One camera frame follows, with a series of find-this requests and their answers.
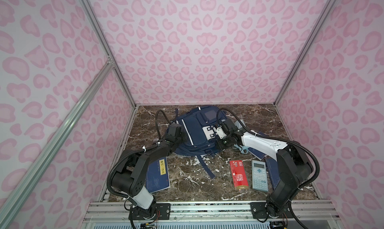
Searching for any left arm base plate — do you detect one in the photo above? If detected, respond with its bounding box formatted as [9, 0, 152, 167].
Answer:
[129, 202, 171, 221]

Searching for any red rectangular box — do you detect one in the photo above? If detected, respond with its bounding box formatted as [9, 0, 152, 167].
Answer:
[230, 160, 249, 191]

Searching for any blue book yellow label back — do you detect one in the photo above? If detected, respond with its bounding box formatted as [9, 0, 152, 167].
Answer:
[242, 131, 276, 159]

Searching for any teal calculator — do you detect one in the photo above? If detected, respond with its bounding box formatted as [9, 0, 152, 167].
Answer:
[252, 160, 269, 192]

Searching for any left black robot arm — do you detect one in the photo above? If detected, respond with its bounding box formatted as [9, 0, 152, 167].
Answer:
[106, 122, 185, 211]

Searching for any light blue pencil case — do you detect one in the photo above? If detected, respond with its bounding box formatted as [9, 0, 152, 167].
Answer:
[234, 121, 249, 155]

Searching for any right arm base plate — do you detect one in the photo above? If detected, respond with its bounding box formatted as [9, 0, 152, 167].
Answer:
[250, 202, 294, 222]

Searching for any aluminium front rail frame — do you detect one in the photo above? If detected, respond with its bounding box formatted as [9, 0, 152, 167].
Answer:
[81, 200, 344, 229]

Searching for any aluminium diagonal frame bar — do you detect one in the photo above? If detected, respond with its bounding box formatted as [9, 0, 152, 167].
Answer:
[1, 61, 114, 229]

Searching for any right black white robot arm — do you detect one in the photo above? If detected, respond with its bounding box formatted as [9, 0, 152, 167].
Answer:
[216, 108, 320, 218]

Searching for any navy blue student backpack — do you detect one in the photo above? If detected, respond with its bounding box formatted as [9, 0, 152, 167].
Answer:
[174, 106, 235, 179]

